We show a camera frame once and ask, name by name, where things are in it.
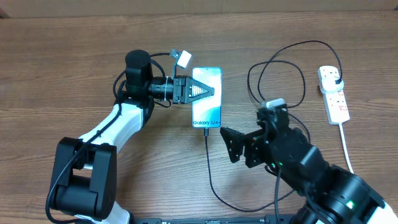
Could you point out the white USB charger plug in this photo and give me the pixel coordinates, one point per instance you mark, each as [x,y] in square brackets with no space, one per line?
[329,85]

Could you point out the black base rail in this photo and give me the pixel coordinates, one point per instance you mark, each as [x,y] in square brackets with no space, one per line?
[267,219]

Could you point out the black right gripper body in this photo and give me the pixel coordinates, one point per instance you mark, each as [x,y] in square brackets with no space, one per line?
[259,157]

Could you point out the Galaxy smartphone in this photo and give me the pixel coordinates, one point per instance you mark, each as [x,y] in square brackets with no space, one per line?
[206,112]

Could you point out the white power strip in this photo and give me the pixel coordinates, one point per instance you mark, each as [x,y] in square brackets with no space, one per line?
[335,103]

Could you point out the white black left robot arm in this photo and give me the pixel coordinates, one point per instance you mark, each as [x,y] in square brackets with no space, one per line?
[84,176]

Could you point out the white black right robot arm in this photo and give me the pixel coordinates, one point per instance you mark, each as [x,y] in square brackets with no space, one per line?
[333,194]

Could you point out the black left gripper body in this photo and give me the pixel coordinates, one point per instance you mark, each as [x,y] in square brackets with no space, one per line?
[178,96]

